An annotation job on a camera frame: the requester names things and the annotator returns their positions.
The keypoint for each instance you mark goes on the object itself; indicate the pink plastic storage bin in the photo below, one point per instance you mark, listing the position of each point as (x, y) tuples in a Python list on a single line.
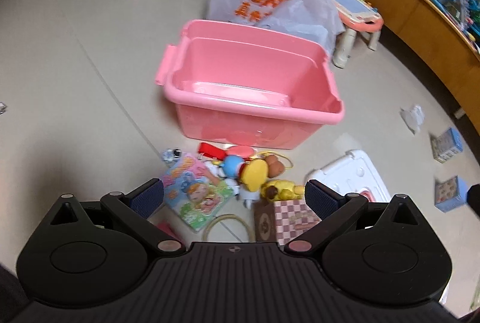
[(243, 124)]

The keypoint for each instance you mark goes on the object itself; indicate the blue head figure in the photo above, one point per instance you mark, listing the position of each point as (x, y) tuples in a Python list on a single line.
[(231, 165)]

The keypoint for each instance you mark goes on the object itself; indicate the crumpled white paper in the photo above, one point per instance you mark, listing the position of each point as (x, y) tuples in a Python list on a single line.
[(412, 119)]

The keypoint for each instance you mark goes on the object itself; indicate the yellow hat doll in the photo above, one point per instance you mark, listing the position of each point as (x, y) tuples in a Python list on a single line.
[(255, 173)]

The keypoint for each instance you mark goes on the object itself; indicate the colourful picture book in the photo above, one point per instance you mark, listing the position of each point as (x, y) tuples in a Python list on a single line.
[(195, 195)]

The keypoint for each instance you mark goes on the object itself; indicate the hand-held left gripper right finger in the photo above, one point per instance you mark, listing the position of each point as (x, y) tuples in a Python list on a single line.
[(317, 197)]

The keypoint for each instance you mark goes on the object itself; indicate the brown checkered box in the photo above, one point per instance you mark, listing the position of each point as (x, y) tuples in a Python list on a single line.
[(288, 220)]

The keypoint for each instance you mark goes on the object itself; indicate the brown bear toy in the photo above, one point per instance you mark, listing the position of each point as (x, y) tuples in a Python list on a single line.
[(275, 165)]

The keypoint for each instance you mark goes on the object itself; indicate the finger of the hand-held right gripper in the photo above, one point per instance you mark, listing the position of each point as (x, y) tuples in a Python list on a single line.
[(473, 197)]

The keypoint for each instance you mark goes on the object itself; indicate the pink round toy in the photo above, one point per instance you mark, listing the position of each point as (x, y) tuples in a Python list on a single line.
[(242, 150)]

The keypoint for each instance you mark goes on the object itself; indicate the red toy piece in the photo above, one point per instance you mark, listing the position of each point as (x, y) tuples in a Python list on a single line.
[(210, 150)]

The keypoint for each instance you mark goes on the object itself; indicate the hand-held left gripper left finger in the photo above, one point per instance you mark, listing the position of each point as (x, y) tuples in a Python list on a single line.
[(148, 197)]

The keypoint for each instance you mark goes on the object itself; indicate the blue printed box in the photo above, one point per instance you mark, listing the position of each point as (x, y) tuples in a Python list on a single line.
[(450, 193), (446, 145)]

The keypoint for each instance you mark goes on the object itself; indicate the yellow duck toy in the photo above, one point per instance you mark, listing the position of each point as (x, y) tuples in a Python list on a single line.
[(283, 190)]

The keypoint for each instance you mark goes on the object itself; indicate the pink flat item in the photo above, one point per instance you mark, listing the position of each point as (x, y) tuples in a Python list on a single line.
[(167, 230)]

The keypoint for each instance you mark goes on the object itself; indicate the pink toy drawing table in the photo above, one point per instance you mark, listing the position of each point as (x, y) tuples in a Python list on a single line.
[(354, 8)]

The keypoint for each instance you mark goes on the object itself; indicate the small black white toy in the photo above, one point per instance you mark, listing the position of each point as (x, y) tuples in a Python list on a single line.
[(171, 154)]

